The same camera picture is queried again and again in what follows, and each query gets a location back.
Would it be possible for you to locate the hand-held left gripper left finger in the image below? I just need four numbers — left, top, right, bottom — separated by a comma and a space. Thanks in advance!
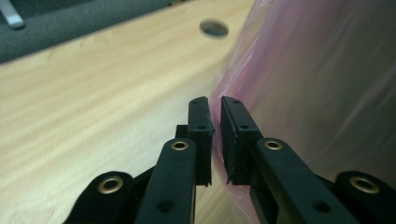
134, 95, 217, 224

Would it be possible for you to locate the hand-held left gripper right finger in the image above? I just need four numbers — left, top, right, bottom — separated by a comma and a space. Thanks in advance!
219, 95, 360, 224

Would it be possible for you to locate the pink plastic bag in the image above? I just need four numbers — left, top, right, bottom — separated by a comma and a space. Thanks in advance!
209, 0, 396, 224

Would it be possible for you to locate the white metal stand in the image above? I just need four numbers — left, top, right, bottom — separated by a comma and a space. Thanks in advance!
0, 0, 25, 30

